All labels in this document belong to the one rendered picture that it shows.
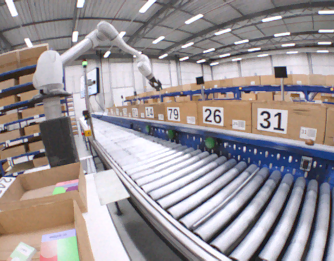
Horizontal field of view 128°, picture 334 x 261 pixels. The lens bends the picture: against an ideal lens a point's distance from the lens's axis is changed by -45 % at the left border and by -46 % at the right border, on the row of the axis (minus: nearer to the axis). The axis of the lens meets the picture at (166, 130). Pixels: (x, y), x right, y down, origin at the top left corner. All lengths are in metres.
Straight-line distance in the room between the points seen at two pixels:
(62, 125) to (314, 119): 1.20
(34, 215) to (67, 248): 0.17
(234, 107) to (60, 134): 0.96
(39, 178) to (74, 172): 0.21
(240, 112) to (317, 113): 0.42
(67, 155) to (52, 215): 0.43
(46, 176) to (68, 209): 0.36
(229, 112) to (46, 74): 1.03
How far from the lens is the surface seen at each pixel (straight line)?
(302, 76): 5.30
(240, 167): 0.77
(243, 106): 0.83
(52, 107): 0.90
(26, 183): 0.91
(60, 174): 0.83
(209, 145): 0.91
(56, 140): 0.87
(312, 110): 0.75
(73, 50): 1.26
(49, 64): 0.92
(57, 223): 0.57
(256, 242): 0.44
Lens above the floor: 1.10
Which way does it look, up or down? 12 degrees down
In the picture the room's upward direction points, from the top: 6 degrees counter-clockwise
